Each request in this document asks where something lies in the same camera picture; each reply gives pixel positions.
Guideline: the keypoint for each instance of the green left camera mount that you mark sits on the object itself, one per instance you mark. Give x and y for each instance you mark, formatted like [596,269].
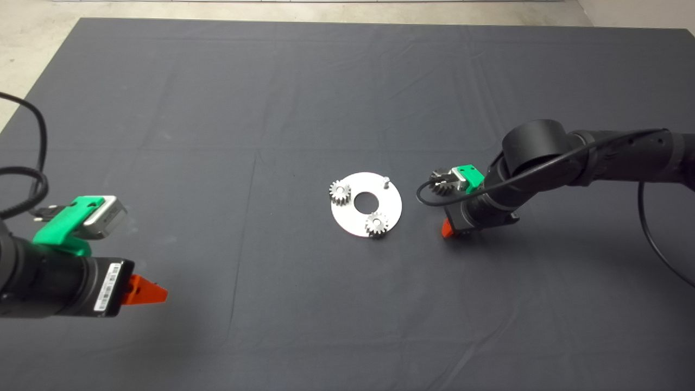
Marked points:
[59,225]

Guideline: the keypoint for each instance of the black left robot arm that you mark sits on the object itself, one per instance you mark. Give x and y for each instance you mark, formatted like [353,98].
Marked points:
[32,282]

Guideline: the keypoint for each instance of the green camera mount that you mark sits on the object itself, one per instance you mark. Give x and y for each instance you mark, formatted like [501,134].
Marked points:
[59,225]
[473,176]

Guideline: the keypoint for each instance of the silver camera box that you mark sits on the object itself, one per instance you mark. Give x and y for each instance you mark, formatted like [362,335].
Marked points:
[107,220]
[459,178]

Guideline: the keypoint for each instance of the round metal plate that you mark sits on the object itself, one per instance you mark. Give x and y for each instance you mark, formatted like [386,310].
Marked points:
[391,209]

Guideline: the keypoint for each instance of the large steel gear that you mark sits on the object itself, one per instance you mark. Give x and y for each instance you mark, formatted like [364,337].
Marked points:
[441,185]

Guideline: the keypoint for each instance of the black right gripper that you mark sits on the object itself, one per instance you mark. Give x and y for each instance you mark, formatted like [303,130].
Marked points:
[480,214]

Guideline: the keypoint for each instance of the dark grey table cloth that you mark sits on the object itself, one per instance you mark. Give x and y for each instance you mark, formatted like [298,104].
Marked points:
[271,108]

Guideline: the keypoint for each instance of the silver left camera box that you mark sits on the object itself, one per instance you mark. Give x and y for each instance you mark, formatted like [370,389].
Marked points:
[107,220]

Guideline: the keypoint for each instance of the small steel gear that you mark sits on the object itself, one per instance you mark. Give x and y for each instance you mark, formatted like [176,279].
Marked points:
[376,224]
[340,193]

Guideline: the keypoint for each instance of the green right camera mount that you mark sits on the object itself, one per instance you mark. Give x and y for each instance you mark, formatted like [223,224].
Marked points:
[473,176]

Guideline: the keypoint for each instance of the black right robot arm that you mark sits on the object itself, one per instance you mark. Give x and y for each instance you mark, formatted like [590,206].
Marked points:
[535,149]

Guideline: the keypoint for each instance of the silver right camera box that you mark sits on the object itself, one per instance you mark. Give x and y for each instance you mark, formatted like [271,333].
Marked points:
[459,178]

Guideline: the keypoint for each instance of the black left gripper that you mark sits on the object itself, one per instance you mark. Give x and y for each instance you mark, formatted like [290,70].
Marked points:
[103,286]

